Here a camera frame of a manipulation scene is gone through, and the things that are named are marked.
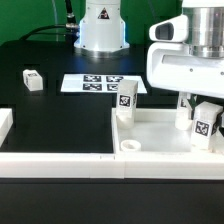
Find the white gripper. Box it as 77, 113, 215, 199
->
147, 13, 224, 119

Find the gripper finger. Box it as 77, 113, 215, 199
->
216, 112, 224, 135

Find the white square table top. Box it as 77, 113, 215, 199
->
111, 107, 224, 155

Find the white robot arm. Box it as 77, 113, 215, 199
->
74, 0, 224, 130

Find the white fiducial marker sheet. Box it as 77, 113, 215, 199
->
61, 74, 147, 94

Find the white U-shaped obstacle fence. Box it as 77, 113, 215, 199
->
0, 108, 224, 181

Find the black cable bundle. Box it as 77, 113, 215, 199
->
19, 0, 80, 43

